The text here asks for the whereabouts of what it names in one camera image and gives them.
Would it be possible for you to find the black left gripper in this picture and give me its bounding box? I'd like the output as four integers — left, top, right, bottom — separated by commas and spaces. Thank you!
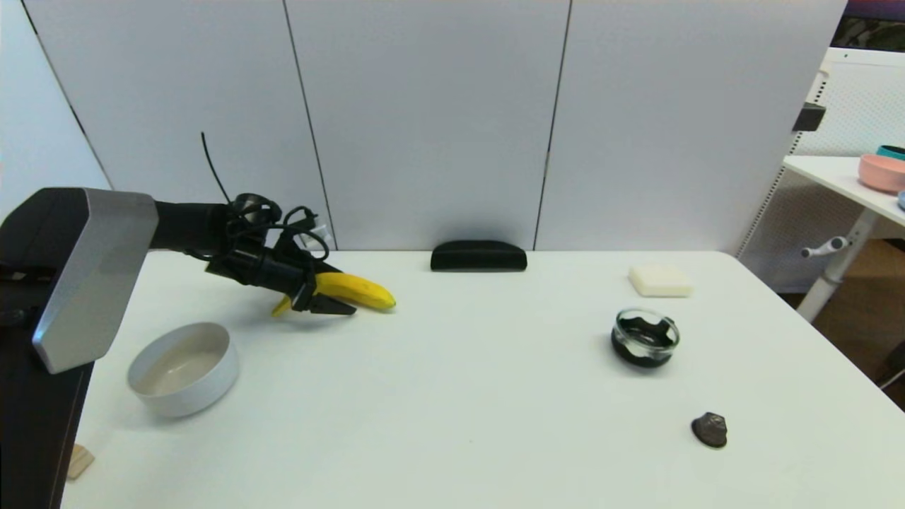
254, 247, 358, 316

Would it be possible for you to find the yellow banana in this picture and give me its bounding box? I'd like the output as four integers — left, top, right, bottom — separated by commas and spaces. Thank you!
272, 272, 397, 317

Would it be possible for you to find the beige round bowl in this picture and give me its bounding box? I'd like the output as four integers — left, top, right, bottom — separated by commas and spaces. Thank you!
127, 322, 240, 418

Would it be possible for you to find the pink bowl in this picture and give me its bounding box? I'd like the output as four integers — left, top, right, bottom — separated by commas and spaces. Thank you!
858, 154, 905, 194

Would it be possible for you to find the black oblong case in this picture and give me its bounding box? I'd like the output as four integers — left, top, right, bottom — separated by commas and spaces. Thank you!
431, 240, 528, 272

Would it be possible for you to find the small wooden block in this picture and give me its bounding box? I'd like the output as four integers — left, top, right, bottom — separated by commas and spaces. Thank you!
67, 444, 95, 481

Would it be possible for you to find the glass cup with black liquid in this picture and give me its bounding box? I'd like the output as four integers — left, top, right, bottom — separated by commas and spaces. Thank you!
611, 308, 681, 369

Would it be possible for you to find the white soap bar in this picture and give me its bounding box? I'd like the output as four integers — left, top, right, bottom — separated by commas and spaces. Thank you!
629, 265, 694, 298

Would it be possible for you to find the small dark brown shell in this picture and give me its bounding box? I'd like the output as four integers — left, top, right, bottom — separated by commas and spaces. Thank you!
691, 412, 728, 449

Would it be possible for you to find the black partition clamp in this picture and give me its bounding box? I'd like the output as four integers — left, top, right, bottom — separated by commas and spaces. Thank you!
792, 103, 827, 133

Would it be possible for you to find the white side table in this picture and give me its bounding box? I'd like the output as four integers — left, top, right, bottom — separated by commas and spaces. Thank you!
783, 156, 905, 323

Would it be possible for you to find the white pegboard panel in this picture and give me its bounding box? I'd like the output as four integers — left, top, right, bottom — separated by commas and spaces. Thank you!
735, 47, 905, 294

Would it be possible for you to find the white table crank handle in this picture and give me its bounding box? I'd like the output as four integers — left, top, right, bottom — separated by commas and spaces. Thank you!
801, 237, 848, 259

